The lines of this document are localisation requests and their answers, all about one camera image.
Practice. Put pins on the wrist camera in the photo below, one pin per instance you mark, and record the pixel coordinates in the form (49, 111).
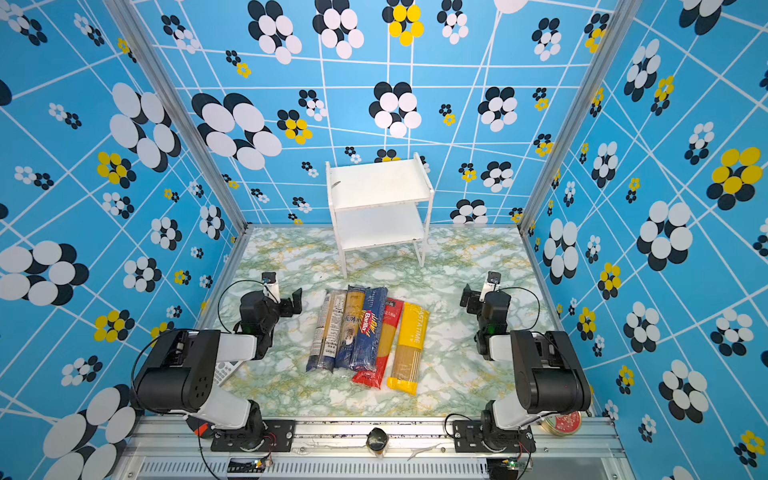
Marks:
(491, 283)
(271, 285)

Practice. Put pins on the black round knob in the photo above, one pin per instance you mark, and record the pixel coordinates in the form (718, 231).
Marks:
(377, 442)

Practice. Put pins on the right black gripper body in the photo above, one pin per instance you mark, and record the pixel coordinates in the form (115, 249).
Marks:
(472, 300)

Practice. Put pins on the round red tin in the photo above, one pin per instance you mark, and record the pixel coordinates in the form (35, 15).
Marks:
(563, 424)

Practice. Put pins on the white label spaghetti bag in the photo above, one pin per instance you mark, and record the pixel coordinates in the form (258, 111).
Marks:
(325, 343)

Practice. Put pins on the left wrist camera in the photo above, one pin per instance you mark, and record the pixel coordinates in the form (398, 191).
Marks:
(271, 285)

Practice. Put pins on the blue clear spaghetti bag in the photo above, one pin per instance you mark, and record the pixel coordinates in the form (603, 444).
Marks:
(352, 316)

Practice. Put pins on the blue Barilla spaghetti box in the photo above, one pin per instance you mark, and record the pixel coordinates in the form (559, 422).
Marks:
(367, 340)

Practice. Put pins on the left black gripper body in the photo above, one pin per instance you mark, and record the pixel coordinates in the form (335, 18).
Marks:
(288, 303)

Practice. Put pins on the white two-tier shelf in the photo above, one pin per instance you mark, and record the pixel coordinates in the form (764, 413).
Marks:
(380, 204)

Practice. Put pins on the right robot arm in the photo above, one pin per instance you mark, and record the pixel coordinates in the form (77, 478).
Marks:
(548, 376)

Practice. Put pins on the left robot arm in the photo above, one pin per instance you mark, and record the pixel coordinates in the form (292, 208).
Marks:
(178, 376)

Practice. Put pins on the red spaghetti bag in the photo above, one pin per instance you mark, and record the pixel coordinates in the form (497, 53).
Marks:
(391, 317)

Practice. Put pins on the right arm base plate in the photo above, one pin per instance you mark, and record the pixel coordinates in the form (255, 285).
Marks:
(493, 437)

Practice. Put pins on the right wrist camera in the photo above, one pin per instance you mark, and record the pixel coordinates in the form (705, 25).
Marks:
(491, 283)

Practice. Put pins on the yellow Pastatime spaghetti bag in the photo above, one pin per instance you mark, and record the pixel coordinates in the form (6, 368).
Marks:
(406, 367)

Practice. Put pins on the aluminium front rail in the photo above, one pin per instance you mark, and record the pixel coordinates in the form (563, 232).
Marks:
(335, 448)

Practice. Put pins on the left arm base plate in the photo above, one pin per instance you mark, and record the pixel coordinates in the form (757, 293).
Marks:
(272, 435)

